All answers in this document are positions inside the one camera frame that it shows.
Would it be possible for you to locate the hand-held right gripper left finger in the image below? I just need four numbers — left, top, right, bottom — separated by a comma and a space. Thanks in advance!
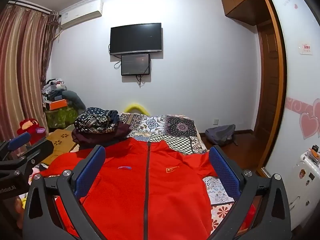
22, 145, 107, 240

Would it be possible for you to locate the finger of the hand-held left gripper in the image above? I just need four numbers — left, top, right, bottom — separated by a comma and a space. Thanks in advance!
0, 132, 31, 160
0, 140, 54, 174

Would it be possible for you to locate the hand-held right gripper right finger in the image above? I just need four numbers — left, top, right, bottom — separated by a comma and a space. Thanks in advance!
209, 145, 292, 240

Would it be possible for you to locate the red zip jacket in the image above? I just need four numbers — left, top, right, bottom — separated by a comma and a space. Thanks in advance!
37, 138, 255, 240

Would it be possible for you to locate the red plush toy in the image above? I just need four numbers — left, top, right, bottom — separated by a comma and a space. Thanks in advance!
17, 118, 47, 145

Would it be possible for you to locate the grey backpack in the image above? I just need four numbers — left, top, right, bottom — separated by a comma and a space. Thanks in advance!
205, 124, 238, 146

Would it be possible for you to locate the maroon folded garment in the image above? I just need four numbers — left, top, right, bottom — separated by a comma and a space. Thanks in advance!
72, 121, 132, 150

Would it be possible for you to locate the orange box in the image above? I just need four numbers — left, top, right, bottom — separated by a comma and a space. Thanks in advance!
47, 99, 68, 110

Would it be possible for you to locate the dark patterned folded garment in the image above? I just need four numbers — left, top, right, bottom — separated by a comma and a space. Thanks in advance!
74, 107, 120, 137

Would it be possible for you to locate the grey bundled garment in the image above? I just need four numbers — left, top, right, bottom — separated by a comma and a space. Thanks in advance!
62, 90, 87, 110

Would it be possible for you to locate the pile of clutter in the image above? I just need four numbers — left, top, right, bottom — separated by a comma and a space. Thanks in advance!
42, 78, 67, 103

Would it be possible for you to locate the patchwork patterned bedsheet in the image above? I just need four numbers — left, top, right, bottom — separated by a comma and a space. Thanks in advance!
117, 112, 240, 233

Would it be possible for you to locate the striped pink curtain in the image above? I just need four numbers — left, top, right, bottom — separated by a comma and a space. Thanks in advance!
0, 4, 60, 143

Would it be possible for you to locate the white stickered suitcase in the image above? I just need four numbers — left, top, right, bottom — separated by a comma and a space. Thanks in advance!
287, 146, 320, 233

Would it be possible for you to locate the yellow foam tube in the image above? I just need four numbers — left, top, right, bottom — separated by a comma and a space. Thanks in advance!
124, 102, 149, 114

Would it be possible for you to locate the white sliding wardrobe door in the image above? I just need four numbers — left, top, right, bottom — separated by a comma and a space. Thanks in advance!
265, 0, 320, 230

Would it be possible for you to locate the white curtain rod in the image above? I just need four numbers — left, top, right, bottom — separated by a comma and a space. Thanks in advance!
7, 0, 53, 13

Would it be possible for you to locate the white air conditioner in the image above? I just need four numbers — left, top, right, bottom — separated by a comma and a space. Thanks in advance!
59, 0, 104, 30

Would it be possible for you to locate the red and white paper notice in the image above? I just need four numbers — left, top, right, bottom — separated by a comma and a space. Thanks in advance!
299, 42, 313, 55

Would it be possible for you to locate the wooden overhead cabinet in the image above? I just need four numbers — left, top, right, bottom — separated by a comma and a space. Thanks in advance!
220, 0, 272, 27

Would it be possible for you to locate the small black wall monitor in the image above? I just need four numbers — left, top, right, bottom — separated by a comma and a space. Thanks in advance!
121, 53, 150, 76

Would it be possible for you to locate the wooden wardrobe frame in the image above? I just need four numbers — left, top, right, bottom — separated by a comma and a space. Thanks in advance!
259, 0, 288, 178

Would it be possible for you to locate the black wall television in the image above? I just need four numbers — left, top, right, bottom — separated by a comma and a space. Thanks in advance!
110, 23, 163, 56

